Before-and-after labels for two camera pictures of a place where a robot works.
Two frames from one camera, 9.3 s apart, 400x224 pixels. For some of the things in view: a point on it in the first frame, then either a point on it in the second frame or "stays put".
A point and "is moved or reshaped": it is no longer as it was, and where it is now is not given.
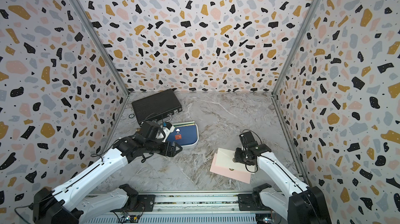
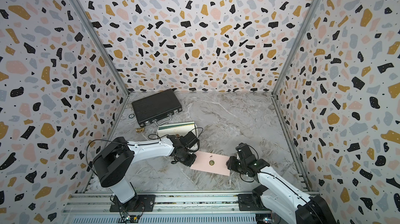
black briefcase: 155,107 stays put
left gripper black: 172,152 -> 191,162
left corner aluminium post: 100,37 stays put
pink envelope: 239,175 is moved or reshaped
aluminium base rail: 185,207 stays put
